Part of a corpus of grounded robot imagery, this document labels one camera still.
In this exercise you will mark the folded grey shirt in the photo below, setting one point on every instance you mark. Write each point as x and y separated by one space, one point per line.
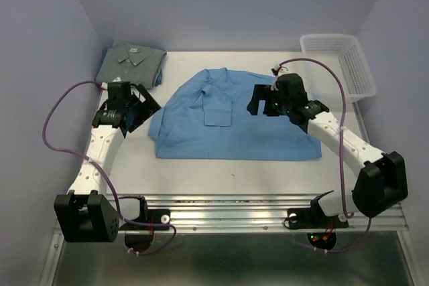
130 65

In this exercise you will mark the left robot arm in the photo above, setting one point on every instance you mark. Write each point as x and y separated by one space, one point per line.
90 210

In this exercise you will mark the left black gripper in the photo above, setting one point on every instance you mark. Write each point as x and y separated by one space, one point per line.
149 107

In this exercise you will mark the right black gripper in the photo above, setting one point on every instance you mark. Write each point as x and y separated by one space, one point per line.
261 92

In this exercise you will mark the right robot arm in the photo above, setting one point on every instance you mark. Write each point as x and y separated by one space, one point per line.
380 177

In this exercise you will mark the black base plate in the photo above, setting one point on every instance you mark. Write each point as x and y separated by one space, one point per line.
311 218
152 216

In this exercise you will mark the white plastic basket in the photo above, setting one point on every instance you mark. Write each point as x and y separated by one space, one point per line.
343 54

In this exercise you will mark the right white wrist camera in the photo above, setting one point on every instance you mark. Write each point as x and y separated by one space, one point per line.
278 70

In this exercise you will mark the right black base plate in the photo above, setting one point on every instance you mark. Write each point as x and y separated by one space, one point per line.
311 218

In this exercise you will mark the light blue long sleeve shirt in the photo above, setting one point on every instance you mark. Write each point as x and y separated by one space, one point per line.
207 118

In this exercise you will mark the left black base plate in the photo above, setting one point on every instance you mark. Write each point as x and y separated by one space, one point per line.
152 216

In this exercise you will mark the aluminium rail frame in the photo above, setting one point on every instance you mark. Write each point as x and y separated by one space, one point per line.
217 196

